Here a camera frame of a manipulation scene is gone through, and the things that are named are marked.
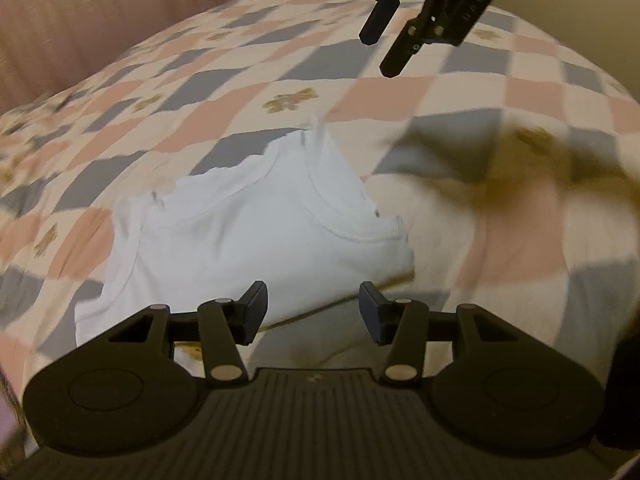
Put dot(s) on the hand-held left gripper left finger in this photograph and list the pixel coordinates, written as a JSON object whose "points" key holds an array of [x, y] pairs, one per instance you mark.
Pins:
{"points": [[254, 312]]}

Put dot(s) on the checkered patchwork quilt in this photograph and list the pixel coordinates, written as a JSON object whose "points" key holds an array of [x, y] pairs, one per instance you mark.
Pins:
{"points": [[475, 240]]}

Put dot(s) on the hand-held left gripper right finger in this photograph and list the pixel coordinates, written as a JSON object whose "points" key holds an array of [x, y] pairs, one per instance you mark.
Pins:
{"points": [[371, 312]]}

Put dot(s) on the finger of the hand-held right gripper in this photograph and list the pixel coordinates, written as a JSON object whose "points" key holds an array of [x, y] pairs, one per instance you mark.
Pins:
{"points": [[380, 17], [402, 50]]}

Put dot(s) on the white shirt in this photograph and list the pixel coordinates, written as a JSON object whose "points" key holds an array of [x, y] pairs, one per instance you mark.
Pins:
{"points": [[260, 230]]}

